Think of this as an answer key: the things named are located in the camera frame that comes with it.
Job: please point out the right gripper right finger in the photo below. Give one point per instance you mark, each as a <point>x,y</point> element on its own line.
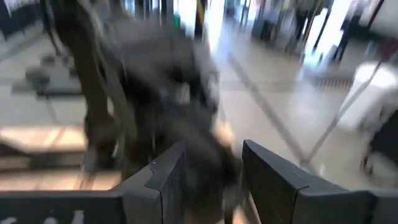
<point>280,193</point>

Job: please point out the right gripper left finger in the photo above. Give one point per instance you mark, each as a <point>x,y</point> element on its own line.
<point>140,199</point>

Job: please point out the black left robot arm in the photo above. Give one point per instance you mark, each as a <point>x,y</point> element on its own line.
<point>155,93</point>

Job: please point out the black hazard-striped floor mat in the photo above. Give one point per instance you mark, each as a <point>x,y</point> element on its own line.
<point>334,82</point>

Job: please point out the white trash bin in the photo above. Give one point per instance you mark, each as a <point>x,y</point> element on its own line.
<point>370,93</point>

